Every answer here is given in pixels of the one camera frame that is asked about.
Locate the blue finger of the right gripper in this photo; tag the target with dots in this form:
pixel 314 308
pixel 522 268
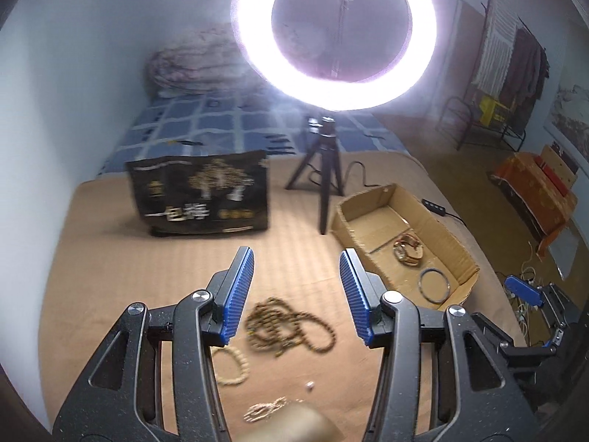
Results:
pixel 523 290

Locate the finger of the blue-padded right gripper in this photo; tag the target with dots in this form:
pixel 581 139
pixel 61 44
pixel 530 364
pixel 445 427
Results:
pixel 387 320

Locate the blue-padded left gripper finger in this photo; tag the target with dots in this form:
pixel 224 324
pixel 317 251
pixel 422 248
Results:
pixel 118 394

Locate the gold jewelry pile in box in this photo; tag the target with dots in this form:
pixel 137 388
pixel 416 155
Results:
pixel 408 250

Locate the dark thin bangle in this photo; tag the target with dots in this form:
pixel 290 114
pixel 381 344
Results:
pixel 434 285

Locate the orange covered box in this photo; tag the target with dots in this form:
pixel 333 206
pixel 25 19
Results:
pixel 543 183

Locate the open cardboard box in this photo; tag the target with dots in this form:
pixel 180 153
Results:
pixel 371 221

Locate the tan bed blanket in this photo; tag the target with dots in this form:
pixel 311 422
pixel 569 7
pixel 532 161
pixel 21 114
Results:
pixel 106 259

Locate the tan rolled object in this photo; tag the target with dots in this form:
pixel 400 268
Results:
pixel 296 422

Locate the yellow crate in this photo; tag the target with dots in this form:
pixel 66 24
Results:
pixel 492 111

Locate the black printed snack bag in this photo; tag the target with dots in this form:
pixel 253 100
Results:
pixel 193 196

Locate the black clothes rack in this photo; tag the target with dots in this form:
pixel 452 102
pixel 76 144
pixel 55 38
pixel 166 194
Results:
pixel 511 66

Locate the black tripod stand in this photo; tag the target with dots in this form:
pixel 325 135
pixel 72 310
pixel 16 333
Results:
pixel 326 147

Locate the blue patterned bed sheet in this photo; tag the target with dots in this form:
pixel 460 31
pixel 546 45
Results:
pixel 216 124

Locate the folded floral quilt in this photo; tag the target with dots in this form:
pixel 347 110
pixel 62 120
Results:
pixel 200 62

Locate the landscape wall poster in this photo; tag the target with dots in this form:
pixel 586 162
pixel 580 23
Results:
pixel 568 114

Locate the white ring light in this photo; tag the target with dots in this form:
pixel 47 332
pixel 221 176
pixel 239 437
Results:
pixel 335 55

